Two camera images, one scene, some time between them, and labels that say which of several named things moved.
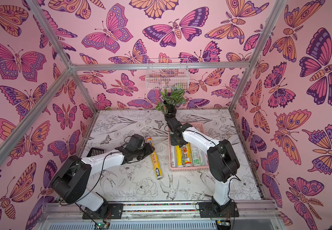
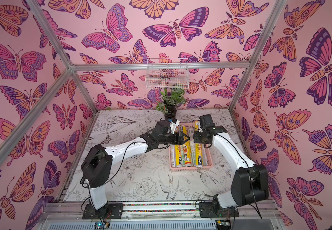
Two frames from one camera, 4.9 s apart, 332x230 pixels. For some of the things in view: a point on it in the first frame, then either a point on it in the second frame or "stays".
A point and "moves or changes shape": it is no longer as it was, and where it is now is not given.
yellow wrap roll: [157, 169] → [198, 149]
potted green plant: [168, 107] stays
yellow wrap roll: [179, 155] stays
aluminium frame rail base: [269, 214] stays
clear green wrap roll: [195, 155] stays
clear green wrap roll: [173, 155] stays
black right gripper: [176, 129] → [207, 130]
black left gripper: [149, 150] → [176, 141]
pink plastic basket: [199, 126] moves or changes shape
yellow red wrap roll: [187, 152] stays
